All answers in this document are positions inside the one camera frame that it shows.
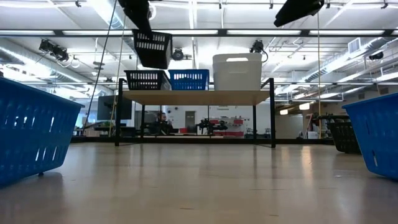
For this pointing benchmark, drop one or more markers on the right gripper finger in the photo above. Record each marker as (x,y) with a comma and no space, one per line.
(298,11)

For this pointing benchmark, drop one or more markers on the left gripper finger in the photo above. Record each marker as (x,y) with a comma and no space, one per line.
(138,14)

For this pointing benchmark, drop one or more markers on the black slotted plastic basket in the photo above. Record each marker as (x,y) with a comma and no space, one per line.
(161,82)
(154,59)
(345,140)

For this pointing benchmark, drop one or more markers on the blue slotted plastic basket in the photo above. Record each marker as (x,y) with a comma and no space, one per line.
(379,133)
(189,84)
(31,130)

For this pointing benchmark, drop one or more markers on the background black robot arm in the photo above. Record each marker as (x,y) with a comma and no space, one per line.
(211,126)

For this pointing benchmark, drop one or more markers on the white ceiling air vent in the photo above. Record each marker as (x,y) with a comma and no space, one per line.
(354,46)

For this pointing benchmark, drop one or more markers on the black ceiling dome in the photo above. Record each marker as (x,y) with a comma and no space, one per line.
(376,56)

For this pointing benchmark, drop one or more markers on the black computer monitor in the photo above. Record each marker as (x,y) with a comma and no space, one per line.
(107,107)

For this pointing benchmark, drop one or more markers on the person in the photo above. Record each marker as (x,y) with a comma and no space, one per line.
(162,119)

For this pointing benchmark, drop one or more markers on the red and white storage rack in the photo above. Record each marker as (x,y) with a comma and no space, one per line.
(233,127)

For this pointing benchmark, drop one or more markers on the round black ceiling camera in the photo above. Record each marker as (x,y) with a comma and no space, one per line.
(178,54)

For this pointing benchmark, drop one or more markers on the black ceiling light rail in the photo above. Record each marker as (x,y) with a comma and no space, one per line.
(58,32)

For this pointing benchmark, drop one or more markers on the black ceiling camera rig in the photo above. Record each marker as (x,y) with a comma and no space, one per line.
(54,51)

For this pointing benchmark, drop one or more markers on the wooden shelf with black frame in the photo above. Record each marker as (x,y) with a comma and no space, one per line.
(199,97)

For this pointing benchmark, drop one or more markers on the black aluminium table frame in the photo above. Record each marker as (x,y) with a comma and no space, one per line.
(186,141)

